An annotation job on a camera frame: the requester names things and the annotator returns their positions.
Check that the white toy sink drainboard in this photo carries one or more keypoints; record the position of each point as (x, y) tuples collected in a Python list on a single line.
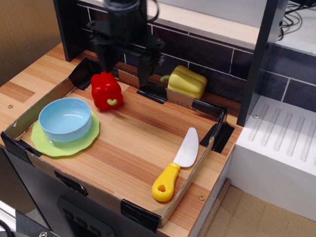
[(274, 158)]

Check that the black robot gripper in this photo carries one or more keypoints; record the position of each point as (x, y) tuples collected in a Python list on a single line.
[(126, 31)]

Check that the toy knife yellow handle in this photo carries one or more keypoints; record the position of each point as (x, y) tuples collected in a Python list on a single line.
[(164, 186)]

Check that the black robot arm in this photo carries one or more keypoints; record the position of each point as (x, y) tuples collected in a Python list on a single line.
[(128, 5)]

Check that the dark left vertical post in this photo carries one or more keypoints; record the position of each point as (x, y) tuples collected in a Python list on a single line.
[(69, 27)]

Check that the cardboard tray border with tape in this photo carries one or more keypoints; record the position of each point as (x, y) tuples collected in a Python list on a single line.
[(136, 142)]

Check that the yellow toy bell pepper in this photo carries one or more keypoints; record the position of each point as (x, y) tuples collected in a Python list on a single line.
[(185, 81)]

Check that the light green plastic plate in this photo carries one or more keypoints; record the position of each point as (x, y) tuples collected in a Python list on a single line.
[(58, 149)]

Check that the black toy oven front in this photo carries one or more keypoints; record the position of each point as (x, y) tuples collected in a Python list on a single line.
[(69, 213)]

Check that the light blue plastic bowl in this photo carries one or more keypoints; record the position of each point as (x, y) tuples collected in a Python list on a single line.
[(66, 119)]

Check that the red toy bell pepper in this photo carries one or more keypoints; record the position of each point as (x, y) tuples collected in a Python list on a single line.
[(106, 91)]

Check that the dark grey vertical post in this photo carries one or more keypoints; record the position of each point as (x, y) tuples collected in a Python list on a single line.
[(268, 35)]

